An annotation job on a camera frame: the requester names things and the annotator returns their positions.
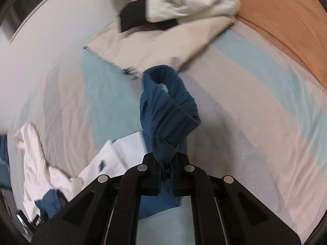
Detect white and black garment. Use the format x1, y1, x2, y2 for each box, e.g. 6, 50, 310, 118
119, 0, 242, 32

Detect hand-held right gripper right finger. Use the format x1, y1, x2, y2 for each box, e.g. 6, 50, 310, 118
169, 153, 302, 245

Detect blue pants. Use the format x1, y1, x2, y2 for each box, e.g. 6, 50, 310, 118
139, 65, 201, 220

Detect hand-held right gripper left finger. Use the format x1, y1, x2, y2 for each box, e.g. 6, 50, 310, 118
31, 154, 163, 245

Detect dark blue garment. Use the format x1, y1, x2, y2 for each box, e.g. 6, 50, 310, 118
34, 189, 68, 218
0, 135, 9, 165

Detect striped bed sheet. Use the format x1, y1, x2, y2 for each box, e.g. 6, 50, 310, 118
8, 20, 327, 245

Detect light blue cloth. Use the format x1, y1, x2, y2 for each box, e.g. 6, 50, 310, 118
0, 163, 12, 188

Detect white shirt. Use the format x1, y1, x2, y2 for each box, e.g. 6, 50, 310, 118
14, 122, 147, 220

